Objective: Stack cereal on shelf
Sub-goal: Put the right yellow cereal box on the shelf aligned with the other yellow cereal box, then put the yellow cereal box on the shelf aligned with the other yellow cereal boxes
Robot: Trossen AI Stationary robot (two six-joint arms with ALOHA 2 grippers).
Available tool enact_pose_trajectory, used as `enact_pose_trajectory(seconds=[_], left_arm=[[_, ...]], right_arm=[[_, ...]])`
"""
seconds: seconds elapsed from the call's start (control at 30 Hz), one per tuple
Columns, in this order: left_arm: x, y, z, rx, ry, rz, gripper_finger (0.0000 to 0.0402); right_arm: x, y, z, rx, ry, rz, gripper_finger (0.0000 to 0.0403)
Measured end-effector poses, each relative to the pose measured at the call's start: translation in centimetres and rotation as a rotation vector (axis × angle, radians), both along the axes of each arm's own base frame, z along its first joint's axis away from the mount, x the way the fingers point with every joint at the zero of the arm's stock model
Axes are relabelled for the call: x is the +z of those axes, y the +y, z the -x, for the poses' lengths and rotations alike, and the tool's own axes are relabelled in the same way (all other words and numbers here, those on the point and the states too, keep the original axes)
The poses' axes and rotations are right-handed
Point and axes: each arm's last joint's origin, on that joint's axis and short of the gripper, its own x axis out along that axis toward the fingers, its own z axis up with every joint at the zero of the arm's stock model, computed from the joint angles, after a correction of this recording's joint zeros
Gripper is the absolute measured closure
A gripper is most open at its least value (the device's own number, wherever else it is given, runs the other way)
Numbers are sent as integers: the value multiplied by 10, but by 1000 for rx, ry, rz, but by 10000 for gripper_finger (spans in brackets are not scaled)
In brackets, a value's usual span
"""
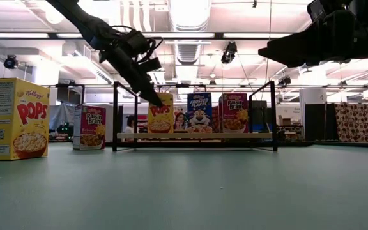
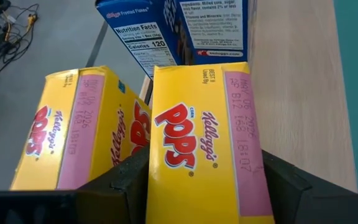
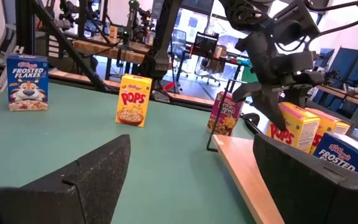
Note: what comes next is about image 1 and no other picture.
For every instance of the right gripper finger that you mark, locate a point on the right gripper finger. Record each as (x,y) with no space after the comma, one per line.
(324,44)

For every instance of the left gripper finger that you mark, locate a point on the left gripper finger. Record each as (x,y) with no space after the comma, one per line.
(149,92)

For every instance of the yellow Corn Pops cereal box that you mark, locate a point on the yellow Corn Pops cereal box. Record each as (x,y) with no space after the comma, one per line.
(18,121)
(161,121)

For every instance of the blue Frosted Flakes cereal box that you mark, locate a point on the blue Frosted Flakes cereal box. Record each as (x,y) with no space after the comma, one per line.
(200,111)

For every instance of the purple Raisin Bran cereal box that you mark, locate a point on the purple Raisin Bran cereal box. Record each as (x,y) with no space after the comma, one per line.
(235,111)
(91,127)

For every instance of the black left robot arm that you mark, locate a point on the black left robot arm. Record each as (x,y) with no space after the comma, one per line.
(85,22)

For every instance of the person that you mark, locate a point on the person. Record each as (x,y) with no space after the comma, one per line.
(130,120)
(180,119)

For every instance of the black spotlight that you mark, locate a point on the black spotlight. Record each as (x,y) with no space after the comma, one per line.
(230,51)
(284,81)

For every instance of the black metal stand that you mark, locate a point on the black metal stand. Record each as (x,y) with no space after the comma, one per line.
(83,96)

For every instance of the black partition panel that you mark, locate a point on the black partition panel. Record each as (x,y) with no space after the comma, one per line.
(315,123)
(260,115)

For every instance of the black light bar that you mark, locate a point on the black light bar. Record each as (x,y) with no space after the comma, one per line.
(52,35)

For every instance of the brown patterned fabric partition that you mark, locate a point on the brown patterned fabric partition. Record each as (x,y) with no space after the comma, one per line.
(355,123)

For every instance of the cardboard box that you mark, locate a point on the cardboard box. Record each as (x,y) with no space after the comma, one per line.
(285,121)

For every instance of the grey tarp cover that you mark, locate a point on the grey tarp cover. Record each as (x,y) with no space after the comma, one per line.
(61,115)

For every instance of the dark equipment with green lights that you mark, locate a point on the dark equipment with green lights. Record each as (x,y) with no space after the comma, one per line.
(63,129)

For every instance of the green table mat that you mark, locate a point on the green table mat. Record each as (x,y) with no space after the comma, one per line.
(171,191)

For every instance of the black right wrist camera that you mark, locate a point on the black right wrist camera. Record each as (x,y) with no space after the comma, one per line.
(315,9)

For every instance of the silver ventilation duct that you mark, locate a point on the silver ventilation duct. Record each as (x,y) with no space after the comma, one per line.
(188,54)

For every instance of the black aluminium table frame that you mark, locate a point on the black aluminium table frame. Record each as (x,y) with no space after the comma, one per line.
(331,144)

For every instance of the black mounted camera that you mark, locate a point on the black mounted camera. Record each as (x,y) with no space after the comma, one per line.
(10,62)

